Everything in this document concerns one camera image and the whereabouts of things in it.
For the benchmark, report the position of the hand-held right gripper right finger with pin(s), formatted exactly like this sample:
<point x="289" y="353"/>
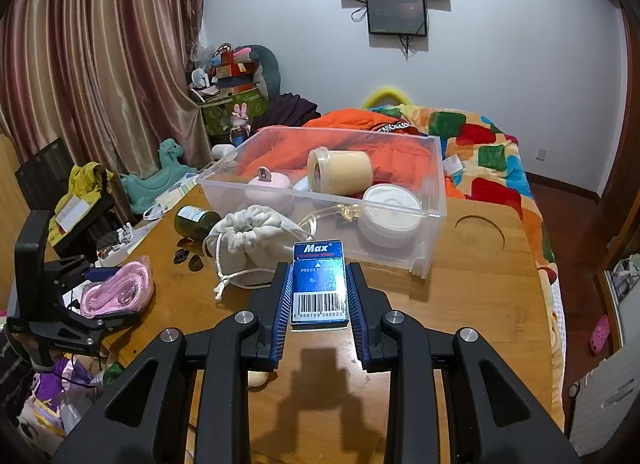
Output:
<point x="357" y="314"/>

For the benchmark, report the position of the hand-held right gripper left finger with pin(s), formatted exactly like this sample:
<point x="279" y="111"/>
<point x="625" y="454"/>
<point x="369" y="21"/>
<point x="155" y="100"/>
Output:
<point x="282" y="314"/>

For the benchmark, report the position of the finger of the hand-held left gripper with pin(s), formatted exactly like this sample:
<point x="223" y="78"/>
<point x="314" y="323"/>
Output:
<point x="100" y="274"/>
<point x="107" y="324"/>

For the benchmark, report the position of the pink knitted bag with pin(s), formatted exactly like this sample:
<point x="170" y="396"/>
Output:
<point x="117" y="289"/>

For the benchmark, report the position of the blue small box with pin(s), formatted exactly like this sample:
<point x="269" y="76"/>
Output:
<point x="320" y="289"/>

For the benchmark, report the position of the clear plastic storage box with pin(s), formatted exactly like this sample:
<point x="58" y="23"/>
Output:
<point x="425" y="244"/>

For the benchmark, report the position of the white round container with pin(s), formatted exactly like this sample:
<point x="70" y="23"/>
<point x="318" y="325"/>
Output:
<point x="390" y="214"/>

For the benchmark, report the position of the pink round case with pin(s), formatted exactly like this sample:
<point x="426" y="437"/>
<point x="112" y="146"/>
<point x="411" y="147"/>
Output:
<point x="270" y="186"/>

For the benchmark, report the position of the beige tape roll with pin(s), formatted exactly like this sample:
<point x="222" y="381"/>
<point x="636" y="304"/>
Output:
<point x="345" y="171"/>

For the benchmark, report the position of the small black piece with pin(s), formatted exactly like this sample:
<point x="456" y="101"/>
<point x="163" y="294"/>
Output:
<point x="181" y="255"/>

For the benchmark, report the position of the wooden desk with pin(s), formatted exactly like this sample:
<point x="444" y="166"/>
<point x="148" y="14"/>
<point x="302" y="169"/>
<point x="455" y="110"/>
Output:
<point x="450" y="304"/>

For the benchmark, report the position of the yellow cloth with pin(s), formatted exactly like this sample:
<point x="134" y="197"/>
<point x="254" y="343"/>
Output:
<point x="82" y="181"/>

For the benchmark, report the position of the white face mask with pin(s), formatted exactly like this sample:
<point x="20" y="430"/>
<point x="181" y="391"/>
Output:
<point x="167" y="201"/>

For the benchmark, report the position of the green glass bottle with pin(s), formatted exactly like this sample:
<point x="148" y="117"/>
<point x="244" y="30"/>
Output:
<point x="197" y="224"/>

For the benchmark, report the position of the black chair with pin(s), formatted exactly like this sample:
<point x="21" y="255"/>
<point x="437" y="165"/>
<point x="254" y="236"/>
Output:
<point x="42" y="164"/>

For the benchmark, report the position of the teal toy horse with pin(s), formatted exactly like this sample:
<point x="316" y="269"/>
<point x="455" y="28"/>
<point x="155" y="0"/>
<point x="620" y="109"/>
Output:
<point x="167" y="151"/>

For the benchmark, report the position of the orange duvet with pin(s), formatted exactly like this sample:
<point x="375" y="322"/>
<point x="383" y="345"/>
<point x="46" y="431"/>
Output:
<point x="345" y="121"/>

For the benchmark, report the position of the green storage box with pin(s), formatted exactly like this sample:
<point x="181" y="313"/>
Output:
<point x="220" y="116"/>

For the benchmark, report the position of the pink rabbit toy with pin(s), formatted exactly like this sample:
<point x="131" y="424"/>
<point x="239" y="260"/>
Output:
<point x="241" y="116"/>

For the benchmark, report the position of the dark purple cloth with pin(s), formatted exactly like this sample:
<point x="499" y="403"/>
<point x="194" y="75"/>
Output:
<point x="287" y="111"/>

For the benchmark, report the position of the colourful patchwork blanket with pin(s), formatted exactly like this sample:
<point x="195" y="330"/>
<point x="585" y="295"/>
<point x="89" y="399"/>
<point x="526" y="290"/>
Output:
<point x="495" y="159"/>

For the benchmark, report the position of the pink and gold curtain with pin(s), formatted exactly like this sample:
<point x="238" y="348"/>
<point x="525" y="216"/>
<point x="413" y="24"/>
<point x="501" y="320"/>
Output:
<point x="100" y="54"/>

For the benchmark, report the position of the pink slipper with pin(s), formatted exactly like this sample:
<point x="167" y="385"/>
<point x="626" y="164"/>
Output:
<point x="599" y="336"/>

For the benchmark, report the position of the grey cushion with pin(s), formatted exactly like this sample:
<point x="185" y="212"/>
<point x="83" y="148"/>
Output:
<point x="270" y="66"/>

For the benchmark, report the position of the white cabinet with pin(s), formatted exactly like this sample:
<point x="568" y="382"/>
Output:
<point x="610" y="399"/>

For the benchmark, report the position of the small black wall monitor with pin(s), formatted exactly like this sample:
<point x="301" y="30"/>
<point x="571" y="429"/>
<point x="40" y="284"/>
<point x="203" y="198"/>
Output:
<point x="397" y="16"/>

